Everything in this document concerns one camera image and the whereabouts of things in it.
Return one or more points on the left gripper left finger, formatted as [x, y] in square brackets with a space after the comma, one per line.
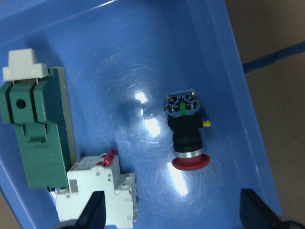
[92, 217]

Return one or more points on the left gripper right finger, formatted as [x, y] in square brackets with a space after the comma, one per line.
[255, 214]

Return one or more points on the red emergency stop button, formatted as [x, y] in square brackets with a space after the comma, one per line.
[184, 117]

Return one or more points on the white circuit breaker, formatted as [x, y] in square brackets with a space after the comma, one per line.
[99, 173]

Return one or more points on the blue plastic tray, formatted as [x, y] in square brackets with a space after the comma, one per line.
[121, 58]

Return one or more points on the green switch module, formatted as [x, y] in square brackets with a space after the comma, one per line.
[34, 100]

